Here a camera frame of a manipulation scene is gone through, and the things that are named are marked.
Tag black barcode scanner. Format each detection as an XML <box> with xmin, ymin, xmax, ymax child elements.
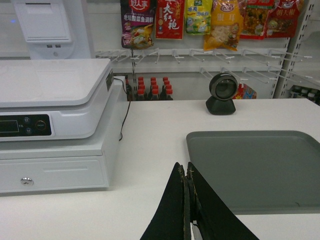
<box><xmin>205</xmin><ymin>72</ymin><xmax>238</xmax><ymax>116</ymax></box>

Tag white receipt printer terminal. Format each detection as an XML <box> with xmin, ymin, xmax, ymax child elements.
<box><xmin>12</xmin><ymin>0</ymin><xmax>95</xmax><ymax>60</ymax></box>

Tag red pepper packet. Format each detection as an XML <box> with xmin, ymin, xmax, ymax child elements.
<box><xmin>265</xmin><ymin>0</ymin><xmax>305</xmax><ymax>38</ymax></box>

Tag white wire hook rack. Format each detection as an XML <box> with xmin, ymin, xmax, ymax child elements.
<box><xmin>95</xmin><ymin>47</ymin><xmax>312</xmax><ymax>85</ymax></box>

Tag yellow green seasoning packet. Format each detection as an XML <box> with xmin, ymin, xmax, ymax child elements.
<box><xmin>184</xmin><ymin>0</ymin><xmax>213</xmax><ymax>35</ymax></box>

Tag grey silver tray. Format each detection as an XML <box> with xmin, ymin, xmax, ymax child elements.
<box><xmin>186</xmin><ymin>130</ymin><xmax>320</xmax><ymax>215</ymax></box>

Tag purple fish seasoning packet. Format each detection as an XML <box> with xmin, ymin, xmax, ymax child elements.
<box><xmin>120</xmin><ymin>0</ymin><xmax>158</xmax><ymax>50</ymax></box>

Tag red chili packet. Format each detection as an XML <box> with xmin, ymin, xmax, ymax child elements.
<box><xmin>240</xmin><ymin>0</ymin><xmax>274</xmax><ymax>40</ymax></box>

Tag red cap soy bottles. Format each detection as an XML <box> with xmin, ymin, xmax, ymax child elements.
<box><xmin>124</xmin><ymin>75</ymin><xmax>173</xmax><ymax>102</ymax></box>

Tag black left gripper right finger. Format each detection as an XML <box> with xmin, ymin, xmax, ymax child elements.
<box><xmin>186</xmin><ymin>162</ymin><xmax>258</xmax><ymax>240</ymax></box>

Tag red tea packet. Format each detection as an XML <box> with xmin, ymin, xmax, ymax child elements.
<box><xmin>155</xmin><ymin>0</ymin><xmax>185</xmax><ymax>40</ymax></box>

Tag black power cable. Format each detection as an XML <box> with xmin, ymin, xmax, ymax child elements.
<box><xmin>113</xmin><ymin>77</ymin><xmax>131</xmax><ymax>141</ymax></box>

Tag white checkout scale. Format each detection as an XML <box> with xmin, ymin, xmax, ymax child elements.
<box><xmin>0</xmin><ymin>58</ymin><xmax>114</xmax><ymax>142</ymax></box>

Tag red snack packet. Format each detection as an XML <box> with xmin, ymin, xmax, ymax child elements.
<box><xmin>233</xmin><ymin>83</ymin><xmax>257</xmax><ymax>100</ymax></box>

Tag white slotted shelf upright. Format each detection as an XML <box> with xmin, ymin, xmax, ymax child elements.
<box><xmin>273</xmin><ymin>0</ymin><xmax>320</xmax><ymax>98</ymax></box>

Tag yellow white fungus packet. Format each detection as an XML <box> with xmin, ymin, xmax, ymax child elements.
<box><xmin>203</xmin><ymin>0</ymin><xmax>244</xmax><ymax>51</ymax></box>

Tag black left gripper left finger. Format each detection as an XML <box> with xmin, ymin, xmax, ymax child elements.
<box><xmin>141</xmin><ymin>163</ymin><xmax>192</xmax><ymax>240</ymax></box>

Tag white cash drawer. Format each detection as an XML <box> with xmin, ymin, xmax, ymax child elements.
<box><xmin>0</xmin><ymin>76</ymin><xmax>129</xmax><ymax>196</ymax></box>

